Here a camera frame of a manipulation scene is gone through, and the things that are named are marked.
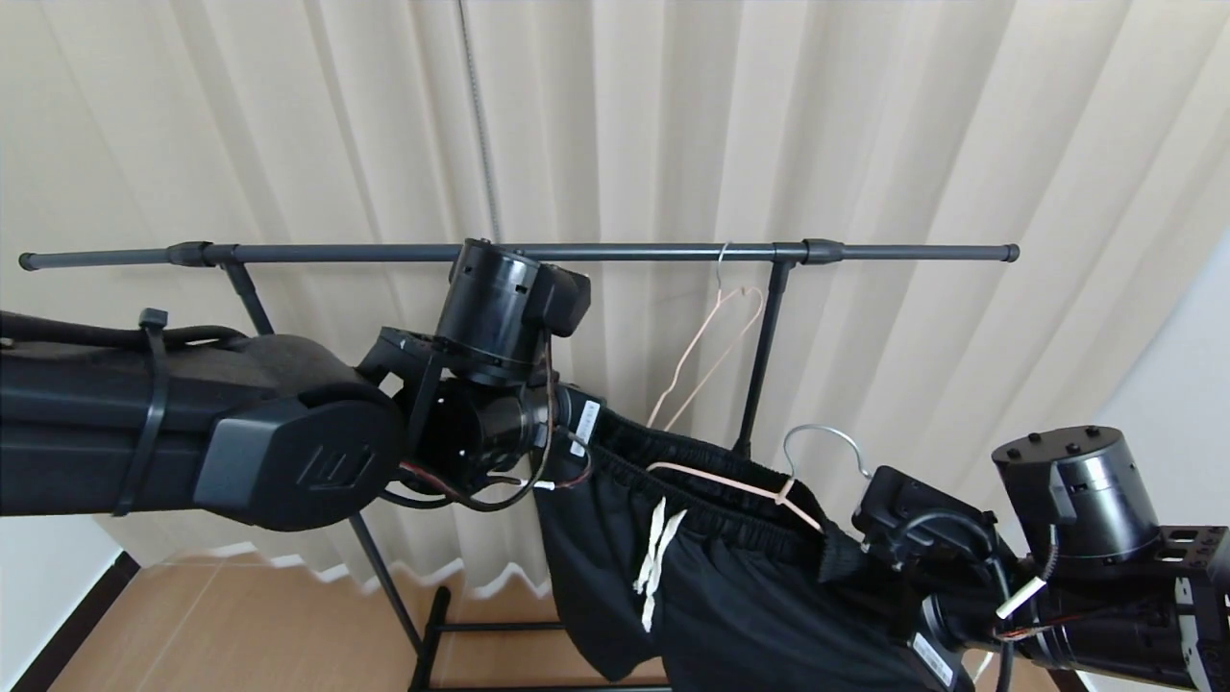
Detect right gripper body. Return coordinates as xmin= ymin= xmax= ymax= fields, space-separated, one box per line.
xmin=908 ymin=596 xmax=1046 ymax=692

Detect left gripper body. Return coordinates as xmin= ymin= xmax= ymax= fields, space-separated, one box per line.
xmin=437 ymin=380 xmax=606 ymax=482

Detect pink clothes hanger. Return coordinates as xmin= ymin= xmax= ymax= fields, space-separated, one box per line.
xmin=646 ymin=425 xmax=873 ymax=532
xmin=647 ymin=240 xmax=767 ymax=433

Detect black shorts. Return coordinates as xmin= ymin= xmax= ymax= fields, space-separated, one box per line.
xmin=533 ymin=408 xmax=962 ymax=692

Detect black clothes rack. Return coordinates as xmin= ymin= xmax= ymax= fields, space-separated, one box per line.
xmin=17 ymin=238 xmax=1021 ymax=692

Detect white curtain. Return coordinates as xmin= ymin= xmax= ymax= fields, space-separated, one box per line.
xmin=0 ymin=0 xmax=1230 ymax=602

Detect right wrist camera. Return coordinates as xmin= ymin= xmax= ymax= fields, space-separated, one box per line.
xmin=852 ymin=466 xmax=1002 ymax=582

